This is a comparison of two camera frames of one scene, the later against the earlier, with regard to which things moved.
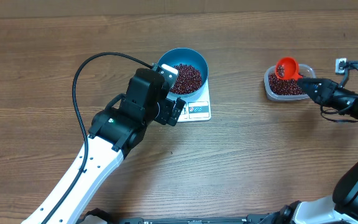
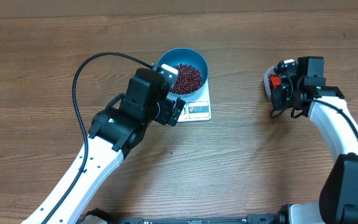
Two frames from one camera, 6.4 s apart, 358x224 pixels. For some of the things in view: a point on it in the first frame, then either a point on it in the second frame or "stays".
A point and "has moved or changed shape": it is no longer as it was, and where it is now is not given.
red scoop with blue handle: (287, 68) has moved or changed shape
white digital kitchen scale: (197, 106) stays
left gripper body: (166, 109) stays
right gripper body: (341, 101) -> (284, 100)
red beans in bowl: (188, 80) stays
